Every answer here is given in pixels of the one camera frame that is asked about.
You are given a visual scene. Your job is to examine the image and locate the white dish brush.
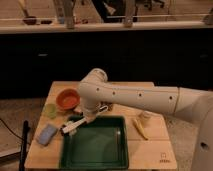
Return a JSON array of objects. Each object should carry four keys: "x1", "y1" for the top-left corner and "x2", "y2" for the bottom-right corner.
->
[{"x1": 60, "y1": 105, "x2": 108, "y2": 134}]

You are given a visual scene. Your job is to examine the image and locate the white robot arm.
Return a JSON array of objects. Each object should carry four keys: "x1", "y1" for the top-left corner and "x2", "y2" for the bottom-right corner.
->
[{"x1": 77, "y1": 68, "x2": 213, "y2": 171}]

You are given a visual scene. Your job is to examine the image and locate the orange red bowl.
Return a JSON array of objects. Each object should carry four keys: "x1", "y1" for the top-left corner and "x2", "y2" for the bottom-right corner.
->
[{"x1": 56, "y1": 89, "x2": 80, "y2": 110}]

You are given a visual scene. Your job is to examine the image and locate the green plastic tray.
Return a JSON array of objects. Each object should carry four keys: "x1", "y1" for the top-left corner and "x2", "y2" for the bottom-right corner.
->
[{"x1": 59, "y1": 116, "x2": 129, "y2": 171}]

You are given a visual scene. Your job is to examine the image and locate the small green cup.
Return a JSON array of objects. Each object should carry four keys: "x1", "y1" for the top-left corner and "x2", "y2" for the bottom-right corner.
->
[{"x1": 43, "y1": 103, "x2": 56, "y2": 119}]

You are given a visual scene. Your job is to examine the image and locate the blue sponge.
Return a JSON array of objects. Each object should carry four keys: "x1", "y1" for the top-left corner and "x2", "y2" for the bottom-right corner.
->
[{"x1": 37, "y1": 124, "x2": 58, "y2": 146}]

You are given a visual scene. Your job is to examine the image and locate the white cup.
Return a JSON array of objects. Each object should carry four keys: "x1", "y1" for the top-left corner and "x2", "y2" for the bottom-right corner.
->
[{"x1": 138, "y1": 111, "x2": 151, "y2": 126}]

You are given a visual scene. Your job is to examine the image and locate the black stand pole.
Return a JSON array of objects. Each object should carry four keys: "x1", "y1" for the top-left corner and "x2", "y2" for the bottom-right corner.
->
[{"x1": 19, "y1": 120, "x2": 30, "y2": 171}]

